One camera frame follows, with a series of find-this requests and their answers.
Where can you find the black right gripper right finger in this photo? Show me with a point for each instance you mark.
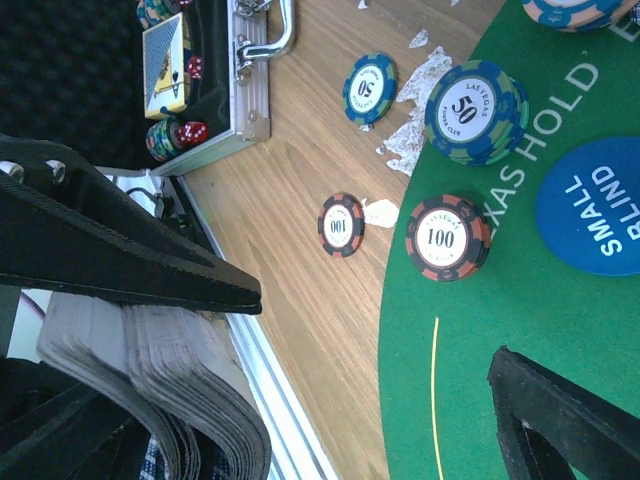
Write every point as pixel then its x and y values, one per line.
pixel 548 426

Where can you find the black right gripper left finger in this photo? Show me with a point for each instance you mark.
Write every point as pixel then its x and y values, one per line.
pixel 65 227

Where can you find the blue checkered card deck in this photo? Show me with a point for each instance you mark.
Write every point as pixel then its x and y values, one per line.
pixel 174 370

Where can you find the blue small blind button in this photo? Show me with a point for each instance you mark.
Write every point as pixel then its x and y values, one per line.
pixel 587 207

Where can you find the red black chip stack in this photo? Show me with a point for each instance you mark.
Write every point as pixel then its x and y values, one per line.
pixel 341 225

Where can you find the teal green 50 chip stack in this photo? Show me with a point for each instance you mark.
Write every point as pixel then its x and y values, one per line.
pixel 369 89

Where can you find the blue orange chip small blind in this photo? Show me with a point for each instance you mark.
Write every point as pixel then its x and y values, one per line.
pixel 577 16

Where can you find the green round poker mat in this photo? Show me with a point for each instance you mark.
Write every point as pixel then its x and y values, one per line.
pixel 437 339

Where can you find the chip stack in case lower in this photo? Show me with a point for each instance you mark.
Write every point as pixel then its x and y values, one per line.
pixel 163 139

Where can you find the chip stack in case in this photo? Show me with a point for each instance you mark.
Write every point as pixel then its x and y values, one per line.
pixel 152 12
pixel 163 139

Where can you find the red dice pair lower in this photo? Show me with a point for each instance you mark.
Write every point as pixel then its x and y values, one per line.
pixel 193 133

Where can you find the black aluminium poker case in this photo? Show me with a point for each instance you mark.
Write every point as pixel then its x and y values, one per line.
pixel 72 74

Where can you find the boxed card deck in case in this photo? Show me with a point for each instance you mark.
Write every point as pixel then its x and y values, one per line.
pixel 166 50

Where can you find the red die middle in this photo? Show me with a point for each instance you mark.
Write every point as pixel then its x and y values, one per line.
pixel 194 67

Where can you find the chip stack in case upper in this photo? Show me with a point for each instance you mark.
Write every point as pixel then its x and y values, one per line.
pixel 152 12

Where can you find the large white paper scrap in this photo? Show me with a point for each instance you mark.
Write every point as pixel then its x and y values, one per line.
pixel 407 141

